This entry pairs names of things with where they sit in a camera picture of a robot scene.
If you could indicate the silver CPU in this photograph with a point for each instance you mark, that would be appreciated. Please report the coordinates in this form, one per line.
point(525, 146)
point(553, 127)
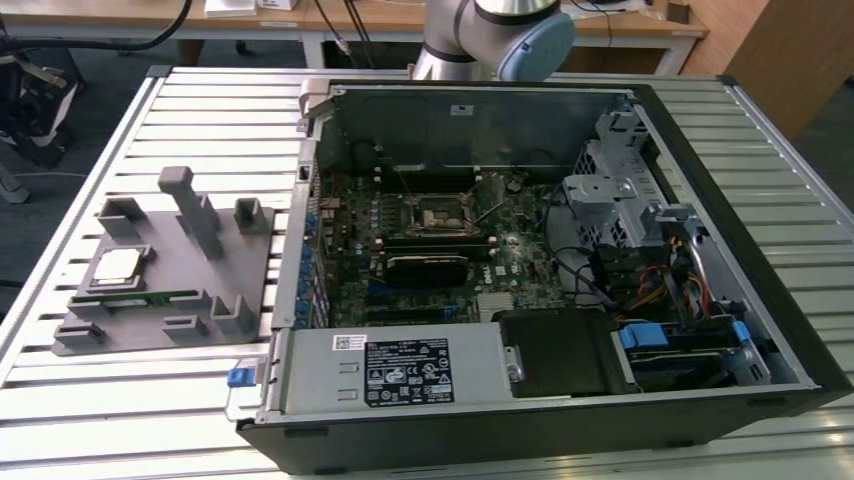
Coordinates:
point(120, 265)

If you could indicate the grey parts rack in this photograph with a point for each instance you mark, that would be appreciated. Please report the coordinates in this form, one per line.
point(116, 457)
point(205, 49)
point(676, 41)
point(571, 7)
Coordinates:
point(173, 280)

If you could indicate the green RAM stick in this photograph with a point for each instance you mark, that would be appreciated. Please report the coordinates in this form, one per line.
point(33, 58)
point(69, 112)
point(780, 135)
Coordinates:
point(153, 298)

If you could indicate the black plastic shroud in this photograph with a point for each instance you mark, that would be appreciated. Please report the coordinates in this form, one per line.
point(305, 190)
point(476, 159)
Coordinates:
point(560, 350)

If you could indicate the silver power supply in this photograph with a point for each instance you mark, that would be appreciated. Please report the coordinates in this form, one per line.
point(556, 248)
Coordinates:
point(320, 360)

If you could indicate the small white box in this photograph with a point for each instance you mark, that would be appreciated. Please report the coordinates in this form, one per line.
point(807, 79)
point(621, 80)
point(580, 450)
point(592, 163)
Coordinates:
point(276, 4)

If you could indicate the white furniture leg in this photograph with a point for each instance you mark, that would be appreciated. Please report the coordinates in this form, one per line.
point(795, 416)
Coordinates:
point(12, 189)

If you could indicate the wooden cabinet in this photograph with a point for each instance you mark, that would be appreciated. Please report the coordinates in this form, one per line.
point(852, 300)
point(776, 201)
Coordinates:
point(794, 60)

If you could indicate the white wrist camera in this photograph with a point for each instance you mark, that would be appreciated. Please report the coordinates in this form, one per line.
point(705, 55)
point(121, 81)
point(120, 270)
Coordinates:
point(49, 110)

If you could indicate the small brown box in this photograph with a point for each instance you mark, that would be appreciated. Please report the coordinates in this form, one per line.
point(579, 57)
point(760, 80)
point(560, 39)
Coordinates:
point(679, 12)

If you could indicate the round coin cell battery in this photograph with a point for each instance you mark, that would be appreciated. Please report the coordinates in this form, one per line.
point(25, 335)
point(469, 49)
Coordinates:
point(513, 185)

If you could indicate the CPU socket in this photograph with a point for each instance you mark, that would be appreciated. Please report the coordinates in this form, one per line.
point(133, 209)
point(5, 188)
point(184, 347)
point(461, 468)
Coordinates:
point(433, 217)

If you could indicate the blue case latch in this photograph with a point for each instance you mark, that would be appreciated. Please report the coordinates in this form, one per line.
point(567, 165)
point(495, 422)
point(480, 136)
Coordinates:
point(241, 377)

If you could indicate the black graphics card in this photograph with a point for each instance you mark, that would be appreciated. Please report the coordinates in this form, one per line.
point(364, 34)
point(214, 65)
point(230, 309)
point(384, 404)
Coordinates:
point(427, 272)

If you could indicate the blue bay latch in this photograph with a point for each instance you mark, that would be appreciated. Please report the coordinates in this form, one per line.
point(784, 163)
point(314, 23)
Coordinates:
point(739, 336)

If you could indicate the black expansion slot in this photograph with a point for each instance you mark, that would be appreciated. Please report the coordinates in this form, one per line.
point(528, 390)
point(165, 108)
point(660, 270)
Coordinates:
point(403, 316)

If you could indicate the large white box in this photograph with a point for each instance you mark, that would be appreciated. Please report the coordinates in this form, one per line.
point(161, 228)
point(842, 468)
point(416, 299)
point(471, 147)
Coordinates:
point(229, 10)

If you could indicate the blue disk carrier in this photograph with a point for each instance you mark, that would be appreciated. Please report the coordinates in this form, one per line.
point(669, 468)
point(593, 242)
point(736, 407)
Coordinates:
point(643, 340)

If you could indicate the black PC case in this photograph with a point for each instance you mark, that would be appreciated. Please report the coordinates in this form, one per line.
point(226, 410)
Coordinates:
point(467, 440)

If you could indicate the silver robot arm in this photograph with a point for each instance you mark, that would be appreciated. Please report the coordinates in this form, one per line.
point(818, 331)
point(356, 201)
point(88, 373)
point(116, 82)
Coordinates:
point(453, 30)

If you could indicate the wooden desk white frame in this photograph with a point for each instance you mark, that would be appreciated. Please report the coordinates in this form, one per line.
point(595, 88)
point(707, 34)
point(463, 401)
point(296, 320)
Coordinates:
point(653, 27)
point(100, 20)

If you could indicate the silver drive cage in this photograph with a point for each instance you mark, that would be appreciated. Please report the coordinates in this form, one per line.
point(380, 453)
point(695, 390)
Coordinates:
point(593, 192)

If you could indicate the silver chipset heatsink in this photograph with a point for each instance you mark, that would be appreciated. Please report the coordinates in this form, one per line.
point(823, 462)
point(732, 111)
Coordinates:
point(496, 303)

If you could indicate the silver disk bay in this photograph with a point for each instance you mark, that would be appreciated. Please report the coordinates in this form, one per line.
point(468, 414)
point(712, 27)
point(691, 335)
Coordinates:
point(747, 370)

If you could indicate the green motherboard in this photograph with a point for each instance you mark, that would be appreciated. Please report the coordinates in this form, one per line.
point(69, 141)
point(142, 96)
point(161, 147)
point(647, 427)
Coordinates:
point(527, 250)

